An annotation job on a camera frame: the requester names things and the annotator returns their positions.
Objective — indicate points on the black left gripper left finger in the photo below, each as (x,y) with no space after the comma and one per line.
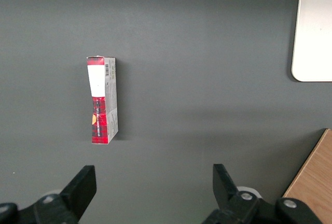
(75,195)

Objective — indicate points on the wooden two-drawer cabinet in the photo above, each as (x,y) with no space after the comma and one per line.
(315,177)

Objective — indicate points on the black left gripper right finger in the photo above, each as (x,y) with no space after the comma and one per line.
(225,195)

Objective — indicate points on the beige plastic tray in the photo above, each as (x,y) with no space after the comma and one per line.
(315,32)

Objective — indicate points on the red plaid cardboard box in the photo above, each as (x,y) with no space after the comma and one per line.
(99,115)

